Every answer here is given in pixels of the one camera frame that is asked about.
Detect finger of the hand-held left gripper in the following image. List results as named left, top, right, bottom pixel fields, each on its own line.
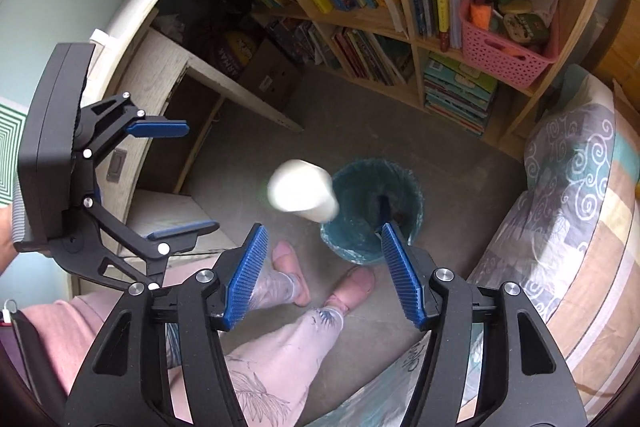
left=74, top=92, right=191, bottom=168
left=50, top=194, right=221, bottom=294

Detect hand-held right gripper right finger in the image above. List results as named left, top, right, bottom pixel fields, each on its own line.
left=381, top=223, right=590, bottom=427

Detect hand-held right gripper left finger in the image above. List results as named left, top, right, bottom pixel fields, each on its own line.
left=62, top=223, right=270, bottom=427

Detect bin with teal bag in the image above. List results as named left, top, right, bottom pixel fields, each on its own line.
left=320, top=159, right=425, bottom=266

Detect white paper cup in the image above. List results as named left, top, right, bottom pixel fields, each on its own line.
left=266, top=159, right=340, bottom=224

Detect person's left forearm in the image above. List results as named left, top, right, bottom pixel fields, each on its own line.
left=0, top=206, right=20, bottom=278

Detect person's left leg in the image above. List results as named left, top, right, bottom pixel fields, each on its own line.
left=165, top=269, right=301, bottom=370

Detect person's leg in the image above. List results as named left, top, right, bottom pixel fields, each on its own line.
left=170, top=304, right=346, bottom=427
left=165, top=269, right=301, bottom=370

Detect pink slipper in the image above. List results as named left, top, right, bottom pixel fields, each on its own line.
left=271, top=241, right=312, bottom=308
left=322, top=266, right=377, bottom=314

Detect green striped mat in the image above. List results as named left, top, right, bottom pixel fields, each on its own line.
left=0, top=97, right=28, bottom=208

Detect pale wooden desk cabinet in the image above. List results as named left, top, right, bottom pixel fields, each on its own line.
left=90, top=27, right=306, bottom=258

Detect person's right leg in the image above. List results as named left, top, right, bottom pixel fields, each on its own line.
left=170, top=304, right=346, bottom=427

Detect yellow and purple bag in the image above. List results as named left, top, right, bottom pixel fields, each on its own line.
left=200, top=29, right=261, bottom=80

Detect brown cardboard box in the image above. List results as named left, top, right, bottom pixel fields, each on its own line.
left=239, top=38, right=305, bottom=112

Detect person's pink clothing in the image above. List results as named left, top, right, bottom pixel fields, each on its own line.
left=20, top=294, right=121, bottom=403

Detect swirl-patterned patchwork blanket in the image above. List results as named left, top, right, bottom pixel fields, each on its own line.
left=300, top=64, right=640, bottom=427

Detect stack of teal books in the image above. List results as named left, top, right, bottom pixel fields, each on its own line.
left=424, top=52, right=500, bottom=136

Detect row of red-spined books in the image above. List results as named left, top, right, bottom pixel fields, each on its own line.
left=265, top=17, right=416, bottom=88

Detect pink plastic basket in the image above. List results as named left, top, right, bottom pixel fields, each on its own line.
left=459, top=0, right=561, bottom=88

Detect pile of small toy cards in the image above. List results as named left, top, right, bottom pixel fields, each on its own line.
left=470, top=0, right=558, bottom=58

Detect grey recessed drawer handle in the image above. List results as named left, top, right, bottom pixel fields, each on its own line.
left=107, top=148, right=128, bottom=182

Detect black cable with white plug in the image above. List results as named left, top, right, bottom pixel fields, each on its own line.
left=0, top=298, right=68, bottom=408

